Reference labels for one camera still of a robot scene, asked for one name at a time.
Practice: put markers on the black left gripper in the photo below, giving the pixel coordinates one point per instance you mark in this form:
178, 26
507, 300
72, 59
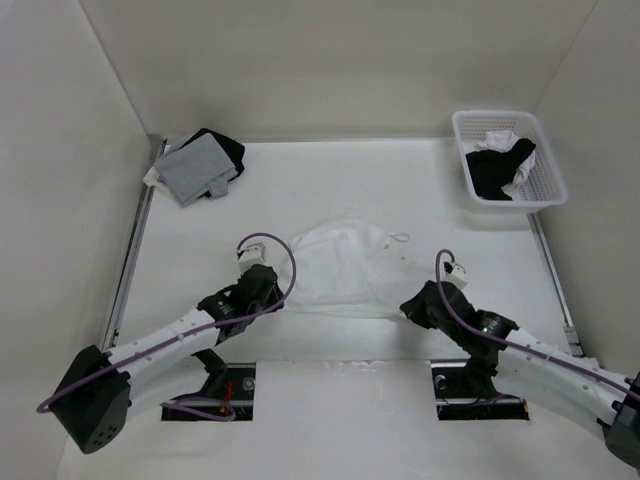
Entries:
275, 298

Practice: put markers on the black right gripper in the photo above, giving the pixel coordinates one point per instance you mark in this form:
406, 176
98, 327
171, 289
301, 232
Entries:
413, 308

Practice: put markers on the white tank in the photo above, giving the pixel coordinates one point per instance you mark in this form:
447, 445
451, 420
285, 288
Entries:
152, 179
347, 268
503, 141

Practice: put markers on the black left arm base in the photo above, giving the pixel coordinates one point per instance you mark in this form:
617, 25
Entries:
226, 396

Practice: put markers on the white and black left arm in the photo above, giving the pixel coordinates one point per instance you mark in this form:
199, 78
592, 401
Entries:
101, 390

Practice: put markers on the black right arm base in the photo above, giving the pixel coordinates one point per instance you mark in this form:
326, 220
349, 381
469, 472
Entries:
464, 393

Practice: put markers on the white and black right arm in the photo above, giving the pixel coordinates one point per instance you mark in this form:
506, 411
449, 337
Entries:
505, 359

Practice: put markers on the grey folded tank top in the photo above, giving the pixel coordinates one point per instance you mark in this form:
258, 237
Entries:
199, 167

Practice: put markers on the black folded tank top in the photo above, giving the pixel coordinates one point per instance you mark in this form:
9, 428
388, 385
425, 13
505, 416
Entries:
234, 150

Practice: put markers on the black tank top in basket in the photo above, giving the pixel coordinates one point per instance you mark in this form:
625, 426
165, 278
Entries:
491, 170

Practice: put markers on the white folded tank top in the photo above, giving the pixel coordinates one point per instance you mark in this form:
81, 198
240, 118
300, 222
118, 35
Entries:
152, 179

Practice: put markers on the white tank top in basket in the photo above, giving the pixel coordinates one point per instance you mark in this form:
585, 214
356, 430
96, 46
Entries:
503, 141

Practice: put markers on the white plastic laundry basket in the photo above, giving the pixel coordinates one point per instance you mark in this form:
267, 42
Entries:
544, 187

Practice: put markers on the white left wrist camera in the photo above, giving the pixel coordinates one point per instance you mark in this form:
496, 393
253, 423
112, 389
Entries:
250, 255

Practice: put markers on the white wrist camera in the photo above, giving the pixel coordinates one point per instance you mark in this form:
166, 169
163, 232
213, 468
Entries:
250, 255
455, 274

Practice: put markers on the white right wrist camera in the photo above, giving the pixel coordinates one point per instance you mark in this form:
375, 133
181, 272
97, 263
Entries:
455, 274

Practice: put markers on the left metal table rail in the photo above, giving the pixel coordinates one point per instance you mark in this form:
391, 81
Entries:
113, 318

